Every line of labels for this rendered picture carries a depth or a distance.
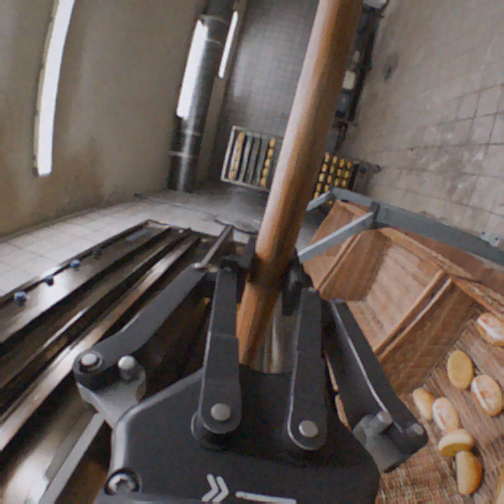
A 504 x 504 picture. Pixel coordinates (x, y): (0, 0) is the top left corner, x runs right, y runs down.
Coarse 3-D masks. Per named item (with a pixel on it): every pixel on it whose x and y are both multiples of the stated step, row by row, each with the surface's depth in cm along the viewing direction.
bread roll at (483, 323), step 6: (480, 318) 44; (486, 318) 43; (492, 318) 41; (480, 324) 43; (486, 324) 42; (492, 324) 40; (498, 324) 39; (480, 330) 43; (486, 330) 41; (492, 330) 40; (498, 330) 39; (486, 336) 41; (492, 336) 39; (498, 336) 38; (492, 342) 40; (498, 342) 38
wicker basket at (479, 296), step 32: (448, 288) 49; (480, 288) 47; (416, 320) 52; (448, 320) 52; (384, 352) 57; (416, 352) 56; (448, 352) 55; (480, 352) 45; (416, 384) 60; (416, 416) 54; (480, 416) 38; (480, 448) 34; (384, 480) 40; (416, 480) 38; (480, 480) 30
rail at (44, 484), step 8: (216, 240) 135; (208, 248) 122; (88, 416) 35; (80, 424) 33; (88, 424) 33; (80, 432) 31; (72, 440) 30; (64, 448) 28; (72, 448) 28; (64, 456) 27; (56, 464) 25; (48, 472) 24; (56, 472) 24; (48, 480) 22; (40, 488) 21; (32, 496) 19; (40, 496) 20
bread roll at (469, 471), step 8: (456, 456) 36; (464, 456) 34; (472, 456) 33; (456, 464) 34; (464, 464) 33; (472, 464) 32; (464, 472) 32; (472, 472) 31; (480, 472) 30; (464, 480) 31; (472, 480) 30; (464, 488) 30; (472, 488) 29
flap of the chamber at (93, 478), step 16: (224, 240) 142; (208, 256) 112; (192, 320) 87; (176, 352) 71; (160, 368) 59; (176, 368) 71; (160, 384) 59; (96, 416) 35; (96, 432) 32; (80, 448) 29; (96, 448) 31; (64, 464) 25; (80, 464) 27; (96, 464) 30; (64, 480) 23; (80, 480) 26; (96, 480) 29; (48, 496) 20; (64, 496) 22; (80, 496) 25; (96, 496) 28
